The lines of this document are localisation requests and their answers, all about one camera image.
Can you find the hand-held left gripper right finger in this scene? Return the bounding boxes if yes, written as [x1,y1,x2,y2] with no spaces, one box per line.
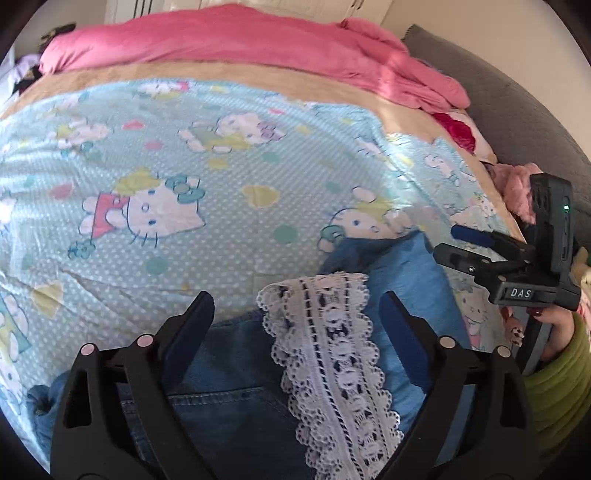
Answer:
[379,291,539,480]

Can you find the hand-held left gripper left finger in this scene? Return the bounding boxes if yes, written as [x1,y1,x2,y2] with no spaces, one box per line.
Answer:
[50,291,215,480]

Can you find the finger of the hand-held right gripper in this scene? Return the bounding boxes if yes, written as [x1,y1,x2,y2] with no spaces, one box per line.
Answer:
[451,224,537,256]
[433,244,528,278]

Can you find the blue denim pants lace trim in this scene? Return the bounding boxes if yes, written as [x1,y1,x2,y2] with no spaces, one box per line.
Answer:
[25,231,476,480]

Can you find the person's right forearm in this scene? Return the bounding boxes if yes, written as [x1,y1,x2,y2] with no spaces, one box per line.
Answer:
[524,314,591,467]

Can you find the person's right hand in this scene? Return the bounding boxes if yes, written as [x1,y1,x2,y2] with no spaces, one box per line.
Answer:
[531,307,577,361]

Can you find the pink fluffy cloth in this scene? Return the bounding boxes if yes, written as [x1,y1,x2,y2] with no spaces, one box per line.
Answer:
[492,164,539,224]

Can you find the red flower pillow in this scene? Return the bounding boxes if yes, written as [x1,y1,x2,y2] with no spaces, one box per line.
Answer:
[431,108,497,162]

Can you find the grey quilted headboard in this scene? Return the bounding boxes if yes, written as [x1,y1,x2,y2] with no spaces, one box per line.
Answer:
[402,24,591,227]

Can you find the cartoon cat printed blanket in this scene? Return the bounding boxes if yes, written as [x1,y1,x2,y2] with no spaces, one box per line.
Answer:
[0,76,527,467]

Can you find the pink duvet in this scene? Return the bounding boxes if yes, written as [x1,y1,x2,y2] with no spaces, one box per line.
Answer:
[39,2,472,114]

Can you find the purple clothes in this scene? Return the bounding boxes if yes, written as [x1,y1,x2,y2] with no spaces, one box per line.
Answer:
[11,53,44,93]

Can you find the dark clothes pile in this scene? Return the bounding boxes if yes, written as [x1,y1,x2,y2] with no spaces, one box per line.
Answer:
[41,23,77,45]

